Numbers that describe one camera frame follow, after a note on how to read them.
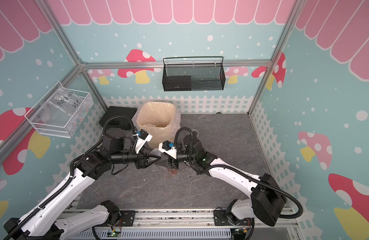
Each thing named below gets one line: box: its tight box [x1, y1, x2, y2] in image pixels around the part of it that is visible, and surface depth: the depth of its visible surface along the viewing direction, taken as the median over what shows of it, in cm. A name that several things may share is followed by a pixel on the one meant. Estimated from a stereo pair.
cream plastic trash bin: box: [136, 102, 177, 148], surface depth 92 cm
